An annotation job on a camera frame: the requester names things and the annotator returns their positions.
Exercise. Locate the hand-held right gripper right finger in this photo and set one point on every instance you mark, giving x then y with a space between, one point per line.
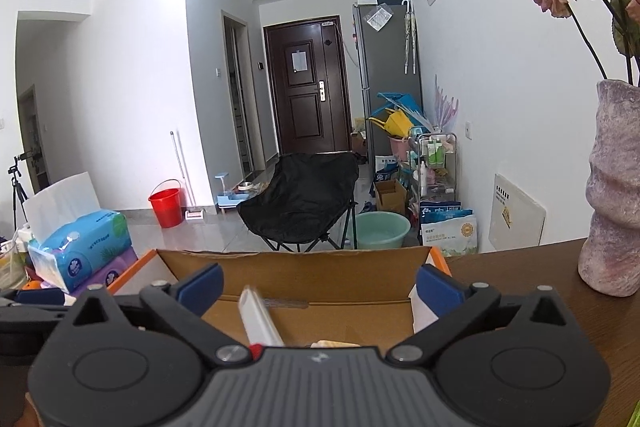
437 287

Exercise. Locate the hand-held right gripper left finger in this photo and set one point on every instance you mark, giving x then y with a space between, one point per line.
202 284

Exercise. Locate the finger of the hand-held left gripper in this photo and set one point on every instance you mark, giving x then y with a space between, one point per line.
45 296

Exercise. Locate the red and white lint brush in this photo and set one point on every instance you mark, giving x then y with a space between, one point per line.
257 317

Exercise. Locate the red cardboard box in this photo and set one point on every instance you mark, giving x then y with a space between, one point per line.
325 274

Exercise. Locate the cream square box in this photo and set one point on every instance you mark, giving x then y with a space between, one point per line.
335 345

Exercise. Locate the clear glass cup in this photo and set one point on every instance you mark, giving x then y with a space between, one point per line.
12 262

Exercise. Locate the white and blue sack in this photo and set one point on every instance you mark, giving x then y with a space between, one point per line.
450 232

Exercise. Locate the blue tissue pack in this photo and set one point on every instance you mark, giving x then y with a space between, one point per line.
80 247

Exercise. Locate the purple tissue pack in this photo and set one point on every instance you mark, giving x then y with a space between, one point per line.
117 272

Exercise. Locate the green wash basin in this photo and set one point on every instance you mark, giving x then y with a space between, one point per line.
382 232

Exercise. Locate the red bucket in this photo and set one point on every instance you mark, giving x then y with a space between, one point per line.
166 207

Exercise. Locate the blue pet feeder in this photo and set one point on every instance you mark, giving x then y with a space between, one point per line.
230 197

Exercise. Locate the small brown cardboard box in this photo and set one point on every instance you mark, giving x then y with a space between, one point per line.
391 199

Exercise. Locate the black tripod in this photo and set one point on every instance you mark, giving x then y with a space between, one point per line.
20 192

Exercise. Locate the mop with metal pole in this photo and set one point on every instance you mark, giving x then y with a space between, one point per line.
181 177

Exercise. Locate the white leaning board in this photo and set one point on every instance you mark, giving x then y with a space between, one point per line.
517 212

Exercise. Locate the metal trolley rack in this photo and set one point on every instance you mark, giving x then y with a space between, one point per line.
435 172

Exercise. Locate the black folding chair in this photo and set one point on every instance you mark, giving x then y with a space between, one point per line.
300 197

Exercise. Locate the pink bucket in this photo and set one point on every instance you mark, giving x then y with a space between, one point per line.
399 147

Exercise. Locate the purple hangers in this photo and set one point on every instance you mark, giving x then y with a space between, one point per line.
445 107

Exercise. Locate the mottled pink vase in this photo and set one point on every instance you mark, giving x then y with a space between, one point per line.
612 207

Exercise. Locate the dark brown entrance door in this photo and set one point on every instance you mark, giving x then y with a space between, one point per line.
307 92

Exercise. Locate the grey refrigerator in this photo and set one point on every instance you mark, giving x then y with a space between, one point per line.
385 67

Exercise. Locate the hanging folded umbrellas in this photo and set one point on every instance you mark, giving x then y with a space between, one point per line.
410 37

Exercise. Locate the white wall outlet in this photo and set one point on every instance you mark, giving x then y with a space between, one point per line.
468 130

